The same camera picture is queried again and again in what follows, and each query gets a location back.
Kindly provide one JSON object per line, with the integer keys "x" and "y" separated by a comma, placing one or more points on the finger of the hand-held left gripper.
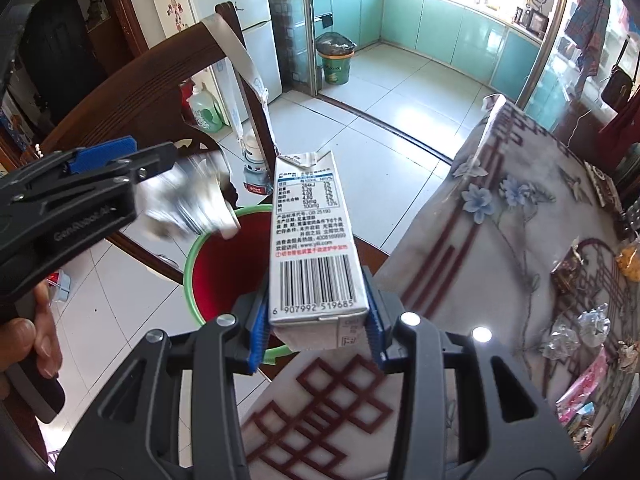
{"x": 150, "y": 160}
{"x": 102, "y": 152}

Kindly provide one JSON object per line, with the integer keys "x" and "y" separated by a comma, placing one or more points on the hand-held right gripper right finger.
{"x": 374, "y": 340}

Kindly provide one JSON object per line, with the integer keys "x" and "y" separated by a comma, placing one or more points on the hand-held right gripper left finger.
{"x": 257, "y": 335}

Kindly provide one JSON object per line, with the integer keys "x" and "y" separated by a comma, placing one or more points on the silver foil wrapper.
{"x": 580, "y": 332}
{"x": 185, "y": 200}

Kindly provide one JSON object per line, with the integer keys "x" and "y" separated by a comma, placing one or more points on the red bin with green rim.
{"x": 225, "y": 270}

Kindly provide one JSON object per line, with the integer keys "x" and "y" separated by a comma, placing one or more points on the silver milk carton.
{"x": 315, "y": 240}

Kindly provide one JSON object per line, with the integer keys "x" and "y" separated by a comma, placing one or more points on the black shoulder bag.
{"x": 619, "y": 82}

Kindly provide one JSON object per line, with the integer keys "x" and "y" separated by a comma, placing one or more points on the person's left hand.
{"x": 47, "y": 330}

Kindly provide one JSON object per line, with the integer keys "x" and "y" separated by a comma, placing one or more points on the light blue plastic object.
{"x": 61, "y": 287}

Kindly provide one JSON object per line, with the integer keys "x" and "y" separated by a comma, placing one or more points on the green detergent bottle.
{"x": 205, "y": 110}

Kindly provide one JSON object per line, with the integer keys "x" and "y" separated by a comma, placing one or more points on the dark wooden chair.
{"x": 150, "y": 75}

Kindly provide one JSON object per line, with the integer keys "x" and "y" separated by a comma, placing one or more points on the plastic bottle with blue label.
{"x": 257, "y": 170}

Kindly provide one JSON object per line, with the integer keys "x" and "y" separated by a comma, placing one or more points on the dark wooden cabinet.
{"x": 60, "y": 50}

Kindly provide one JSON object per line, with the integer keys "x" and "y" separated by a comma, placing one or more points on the floral tablecloth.
{"x": 500, "y": 260}

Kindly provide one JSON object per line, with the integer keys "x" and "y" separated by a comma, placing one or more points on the white refrigerator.
{"x": 250, "y": 0}

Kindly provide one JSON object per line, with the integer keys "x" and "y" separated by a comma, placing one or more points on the green bucket with black liner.
{"x": 336, "y": 62}

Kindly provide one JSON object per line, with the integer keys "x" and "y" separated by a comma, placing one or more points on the dark brown patterned box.
{"x": 605, "y": 187}

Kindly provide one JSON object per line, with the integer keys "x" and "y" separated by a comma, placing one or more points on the teal kitchen cabinets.
{"x": 440, "y": 30}

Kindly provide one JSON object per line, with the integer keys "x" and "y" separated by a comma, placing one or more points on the black kitchen appliance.
{"x": 535, "y": 21}

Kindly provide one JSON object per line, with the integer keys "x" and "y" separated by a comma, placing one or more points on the patterned hanging garment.
{"x": 592, "y": 20}

